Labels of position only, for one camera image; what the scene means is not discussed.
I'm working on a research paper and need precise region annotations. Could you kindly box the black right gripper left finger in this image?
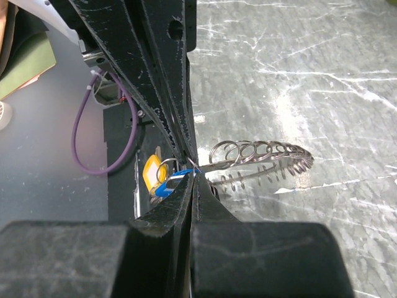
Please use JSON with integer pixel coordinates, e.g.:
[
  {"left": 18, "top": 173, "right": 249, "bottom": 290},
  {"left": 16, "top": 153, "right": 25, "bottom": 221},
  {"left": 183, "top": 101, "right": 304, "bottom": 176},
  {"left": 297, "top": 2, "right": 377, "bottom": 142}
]
[{"left": 1, "top": 174, "right": 194, "bottom": 297}]

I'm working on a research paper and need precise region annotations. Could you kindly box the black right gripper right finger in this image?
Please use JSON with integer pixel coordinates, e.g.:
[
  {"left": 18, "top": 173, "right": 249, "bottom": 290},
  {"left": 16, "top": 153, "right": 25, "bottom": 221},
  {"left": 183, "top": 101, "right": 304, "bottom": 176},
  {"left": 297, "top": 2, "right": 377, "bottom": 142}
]
[{"left": 190, "top": 174, "right": 354, "bottom": 297}]

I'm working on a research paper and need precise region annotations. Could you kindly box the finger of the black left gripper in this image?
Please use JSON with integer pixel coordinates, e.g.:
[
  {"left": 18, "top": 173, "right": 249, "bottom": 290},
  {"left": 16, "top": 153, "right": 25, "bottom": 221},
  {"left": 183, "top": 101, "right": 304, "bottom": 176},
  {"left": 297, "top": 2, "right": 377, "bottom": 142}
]
[
  {"left": 71, "top": 1, "right": 176, "bottom": 156},
  {"left": 141, "top": 1, "right": 197, "bottom": 163}
]

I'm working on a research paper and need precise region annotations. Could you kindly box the blue key tag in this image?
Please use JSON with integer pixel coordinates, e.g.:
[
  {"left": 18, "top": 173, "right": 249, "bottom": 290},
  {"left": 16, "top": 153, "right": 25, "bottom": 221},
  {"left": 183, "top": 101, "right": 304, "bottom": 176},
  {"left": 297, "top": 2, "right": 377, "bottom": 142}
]
[{"left": 154, "top": 169, "right": 193, "bottom": 199}]

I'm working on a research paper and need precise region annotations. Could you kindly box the yellow key tag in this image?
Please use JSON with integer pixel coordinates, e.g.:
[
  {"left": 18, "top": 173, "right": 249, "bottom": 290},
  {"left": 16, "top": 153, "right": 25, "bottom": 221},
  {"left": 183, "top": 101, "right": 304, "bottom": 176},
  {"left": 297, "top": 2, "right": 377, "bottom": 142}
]
[{"left": 143, "top": 146, "right": 168, "bottom": 196}]

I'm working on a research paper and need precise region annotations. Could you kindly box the metal disc with key rings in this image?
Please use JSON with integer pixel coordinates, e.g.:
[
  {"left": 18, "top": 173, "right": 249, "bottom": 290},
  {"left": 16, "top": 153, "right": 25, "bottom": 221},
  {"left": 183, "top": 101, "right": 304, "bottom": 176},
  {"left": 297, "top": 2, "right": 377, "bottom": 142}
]
[{"left": 187, "top": 140, "right": 314, "bottom": 192}]

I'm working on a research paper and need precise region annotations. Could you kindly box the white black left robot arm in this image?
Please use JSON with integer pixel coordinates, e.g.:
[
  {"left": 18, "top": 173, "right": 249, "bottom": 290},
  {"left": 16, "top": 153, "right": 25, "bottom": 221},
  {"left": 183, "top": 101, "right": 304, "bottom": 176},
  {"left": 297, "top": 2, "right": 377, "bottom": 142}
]
[{"left": 16, "top": 0, "right": 197, "bottom": 163}]

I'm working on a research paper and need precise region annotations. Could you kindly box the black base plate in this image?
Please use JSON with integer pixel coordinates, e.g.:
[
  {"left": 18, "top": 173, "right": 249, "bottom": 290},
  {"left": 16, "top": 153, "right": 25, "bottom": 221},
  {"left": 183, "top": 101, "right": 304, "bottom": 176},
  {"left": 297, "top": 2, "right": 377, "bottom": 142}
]
[{"left": 103, "top": 103, "right": 172, "bottom": 222}]

